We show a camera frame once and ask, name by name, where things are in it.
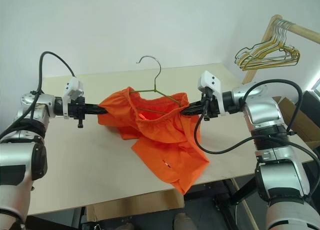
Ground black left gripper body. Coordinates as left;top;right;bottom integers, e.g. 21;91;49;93
67;96;88;129

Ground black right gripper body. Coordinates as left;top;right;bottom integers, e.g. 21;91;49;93
200;87;221;122

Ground orange shorts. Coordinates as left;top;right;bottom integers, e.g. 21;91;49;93
96;86;211;196

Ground green wire hanger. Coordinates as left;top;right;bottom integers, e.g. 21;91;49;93
128;55;182;115

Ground open cardboard box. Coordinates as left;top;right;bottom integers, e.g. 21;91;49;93
273;95;320;164

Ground light wooden slat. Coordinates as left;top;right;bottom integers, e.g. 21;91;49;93
230;178;260;230

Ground wooden clothes rack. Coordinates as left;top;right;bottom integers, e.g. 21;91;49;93
241;14;320;85

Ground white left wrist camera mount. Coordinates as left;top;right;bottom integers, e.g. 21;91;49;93
62;77;85;120

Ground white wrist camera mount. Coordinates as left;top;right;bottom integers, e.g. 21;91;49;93
197;70;230;116
62;77;85;120

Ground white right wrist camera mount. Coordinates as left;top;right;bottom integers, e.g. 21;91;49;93
197;70;230;116

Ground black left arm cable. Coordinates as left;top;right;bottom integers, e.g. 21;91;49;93
29;51;77;99

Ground yellow wire hanger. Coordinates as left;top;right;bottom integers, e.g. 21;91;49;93
241;19;302;71
237;19;302;68

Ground bundle of wire hangers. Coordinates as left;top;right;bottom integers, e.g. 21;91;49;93
234;18;301;66

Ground black metal table frame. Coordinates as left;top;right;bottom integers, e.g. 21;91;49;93
71;176;260;230

